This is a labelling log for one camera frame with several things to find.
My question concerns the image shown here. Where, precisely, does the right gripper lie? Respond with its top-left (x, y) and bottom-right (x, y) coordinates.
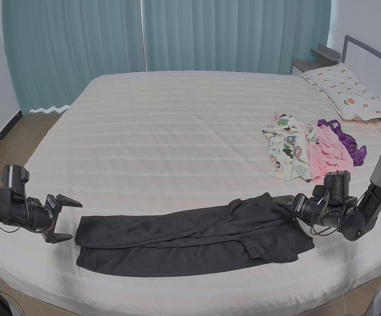
top-left (273, 193), bottom-right (326, 226)

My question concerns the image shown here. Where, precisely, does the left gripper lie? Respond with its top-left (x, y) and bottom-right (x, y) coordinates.
top-left (28, 194), bottom-right (83, 245)

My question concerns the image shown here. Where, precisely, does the black T-shirt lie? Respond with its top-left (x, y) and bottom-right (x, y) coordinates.
top-left (75, 192), bottom-right (314, 278)

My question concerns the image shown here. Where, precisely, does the bed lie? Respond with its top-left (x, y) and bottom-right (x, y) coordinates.
top-left (0, 35), bottom-right (381, 309)

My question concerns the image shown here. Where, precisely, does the white printed pyjama top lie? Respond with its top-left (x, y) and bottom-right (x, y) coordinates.
top-left (262, 112), bottom-right (317, 183)

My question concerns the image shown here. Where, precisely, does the pink garment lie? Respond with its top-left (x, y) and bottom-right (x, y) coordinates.
top-left (307, 125), bottom-right (355, 182)

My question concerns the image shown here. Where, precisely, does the purple garment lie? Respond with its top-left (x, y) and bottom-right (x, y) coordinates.
top-left (317, 119), bottom-right (368, 167)

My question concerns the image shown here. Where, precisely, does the white printed pillow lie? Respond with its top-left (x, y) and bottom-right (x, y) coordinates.
top-left (301, 62), bottom-right (381, 121)

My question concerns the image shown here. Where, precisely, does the grey bedside table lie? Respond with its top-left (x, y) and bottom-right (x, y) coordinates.
top-left (292, 43), bottom-right (340, 75)

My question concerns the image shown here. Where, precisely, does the blue-green curtain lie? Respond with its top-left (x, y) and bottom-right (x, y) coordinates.
top-left (141, 0), bottom-right (334, 75)
top-left (1, 0), bottom-right (146, 114)

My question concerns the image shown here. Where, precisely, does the black cable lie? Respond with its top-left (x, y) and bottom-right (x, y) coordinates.
top-left (0, 224), bottom-right (30, 233)
top-left (310, 224), bottom-right (339, 236)

